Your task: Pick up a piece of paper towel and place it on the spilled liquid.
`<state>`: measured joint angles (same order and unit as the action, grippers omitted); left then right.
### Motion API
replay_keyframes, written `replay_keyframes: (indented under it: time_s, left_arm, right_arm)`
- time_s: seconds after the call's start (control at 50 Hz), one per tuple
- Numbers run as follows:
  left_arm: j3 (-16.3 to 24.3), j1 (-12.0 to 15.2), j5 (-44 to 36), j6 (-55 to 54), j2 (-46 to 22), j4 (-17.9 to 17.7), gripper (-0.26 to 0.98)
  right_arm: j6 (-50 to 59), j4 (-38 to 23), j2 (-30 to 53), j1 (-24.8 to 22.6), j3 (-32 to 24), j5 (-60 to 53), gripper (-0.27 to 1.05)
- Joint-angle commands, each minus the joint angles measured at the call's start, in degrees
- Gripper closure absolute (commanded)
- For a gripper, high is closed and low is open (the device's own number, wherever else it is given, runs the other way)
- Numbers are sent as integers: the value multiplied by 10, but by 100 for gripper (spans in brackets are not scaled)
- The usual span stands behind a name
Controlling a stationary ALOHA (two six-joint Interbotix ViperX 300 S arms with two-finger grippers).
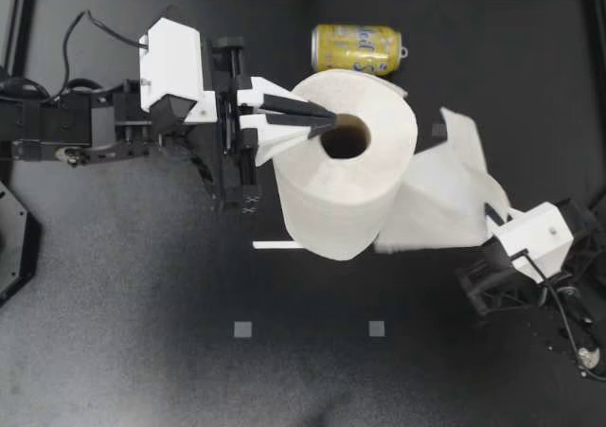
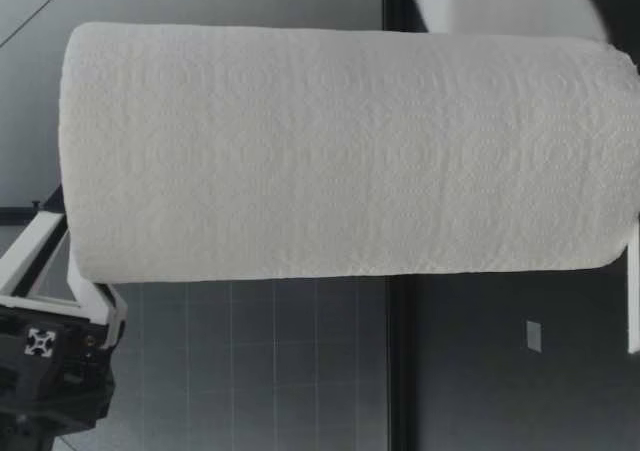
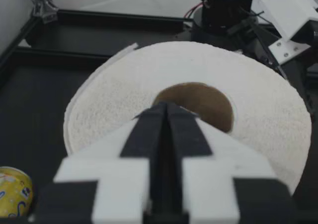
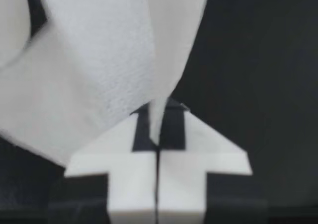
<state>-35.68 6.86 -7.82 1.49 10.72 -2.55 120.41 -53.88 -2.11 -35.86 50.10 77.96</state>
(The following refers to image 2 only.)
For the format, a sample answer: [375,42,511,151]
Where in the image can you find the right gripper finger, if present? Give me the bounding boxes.
[398,0,610,43]

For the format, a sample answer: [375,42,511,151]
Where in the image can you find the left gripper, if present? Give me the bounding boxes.
[0,209,128,451]

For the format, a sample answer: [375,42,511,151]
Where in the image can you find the white paper towel roll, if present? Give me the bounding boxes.
[58,20,640,285]

